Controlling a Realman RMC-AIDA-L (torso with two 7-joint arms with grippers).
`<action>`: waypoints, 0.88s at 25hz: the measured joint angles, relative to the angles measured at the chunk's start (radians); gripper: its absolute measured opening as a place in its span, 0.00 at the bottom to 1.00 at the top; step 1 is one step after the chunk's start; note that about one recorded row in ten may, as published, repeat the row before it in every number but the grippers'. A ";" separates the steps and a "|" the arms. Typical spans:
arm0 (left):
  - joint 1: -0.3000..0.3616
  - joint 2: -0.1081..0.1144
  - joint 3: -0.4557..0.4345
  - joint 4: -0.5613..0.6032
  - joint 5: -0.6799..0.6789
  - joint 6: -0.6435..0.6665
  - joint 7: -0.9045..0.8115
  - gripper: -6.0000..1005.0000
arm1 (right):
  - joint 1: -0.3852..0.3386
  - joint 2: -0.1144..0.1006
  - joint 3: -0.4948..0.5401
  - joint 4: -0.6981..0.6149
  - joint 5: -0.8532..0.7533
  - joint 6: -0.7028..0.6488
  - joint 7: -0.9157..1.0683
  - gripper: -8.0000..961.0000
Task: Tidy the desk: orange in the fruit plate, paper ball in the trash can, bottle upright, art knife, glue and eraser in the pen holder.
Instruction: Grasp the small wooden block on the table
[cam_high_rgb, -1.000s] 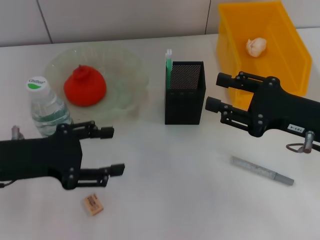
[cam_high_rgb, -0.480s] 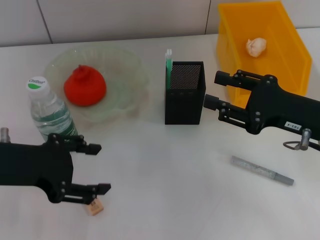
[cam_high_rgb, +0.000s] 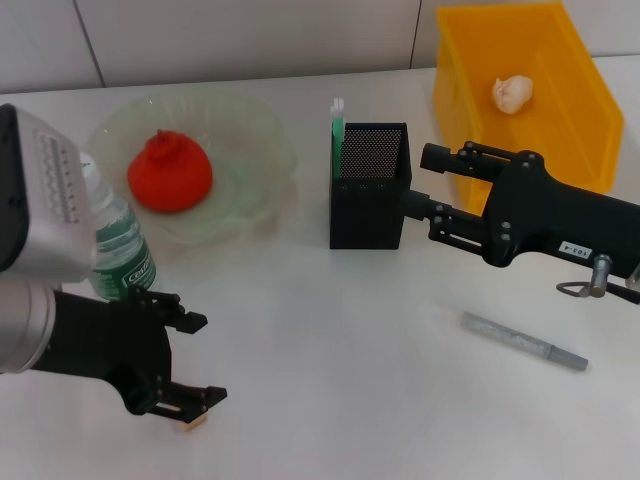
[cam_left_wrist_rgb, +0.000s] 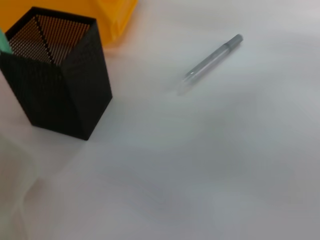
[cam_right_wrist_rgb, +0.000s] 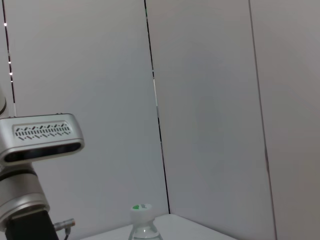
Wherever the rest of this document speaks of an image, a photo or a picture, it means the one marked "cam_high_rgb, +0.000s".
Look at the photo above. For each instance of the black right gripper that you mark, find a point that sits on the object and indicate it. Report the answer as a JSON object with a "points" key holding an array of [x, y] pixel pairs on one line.
{"points": [[550, 220]]}

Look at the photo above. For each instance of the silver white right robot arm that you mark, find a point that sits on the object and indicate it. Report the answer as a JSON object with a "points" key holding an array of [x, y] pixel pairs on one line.
{"points": [[636, 280]]}

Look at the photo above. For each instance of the mint green pen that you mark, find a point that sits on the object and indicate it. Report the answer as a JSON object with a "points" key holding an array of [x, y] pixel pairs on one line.
{"points": [[337, 135]]}

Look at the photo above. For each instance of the white paper ball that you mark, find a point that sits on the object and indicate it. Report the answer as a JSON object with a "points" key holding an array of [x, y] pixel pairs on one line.
{"points": [[512, 94]]}

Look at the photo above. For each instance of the black mesh pen holder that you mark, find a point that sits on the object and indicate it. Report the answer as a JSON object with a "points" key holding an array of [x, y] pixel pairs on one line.
{"points": [[367, 200]]}

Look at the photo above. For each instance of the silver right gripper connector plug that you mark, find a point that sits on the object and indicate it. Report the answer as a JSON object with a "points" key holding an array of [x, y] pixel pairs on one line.
{"points": [[600, 275]]}

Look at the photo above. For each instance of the clear water bottle green label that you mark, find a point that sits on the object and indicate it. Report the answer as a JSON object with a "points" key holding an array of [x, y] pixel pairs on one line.
{"points": [[125, 250]]}

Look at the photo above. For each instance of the yellow plastic bin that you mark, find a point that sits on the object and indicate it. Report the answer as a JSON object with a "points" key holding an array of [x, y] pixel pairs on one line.
{"points": [[550, 125]]}

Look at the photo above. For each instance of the beige eraser block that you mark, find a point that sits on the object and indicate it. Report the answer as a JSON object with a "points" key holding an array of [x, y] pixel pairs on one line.
{"points": [[192, 425]]}

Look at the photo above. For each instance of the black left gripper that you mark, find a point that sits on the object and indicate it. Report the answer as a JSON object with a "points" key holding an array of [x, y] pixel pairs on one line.
{"points": [[110, 340]]}

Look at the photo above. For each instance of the grey marker pen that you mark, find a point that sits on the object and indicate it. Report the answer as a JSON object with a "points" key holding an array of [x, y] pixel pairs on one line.
{"points": [[530, 344]]}

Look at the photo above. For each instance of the clear green glass fruit plate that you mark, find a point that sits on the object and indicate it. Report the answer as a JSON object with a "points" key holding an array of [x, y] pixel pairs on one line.
{"points": [[240, 140]]}

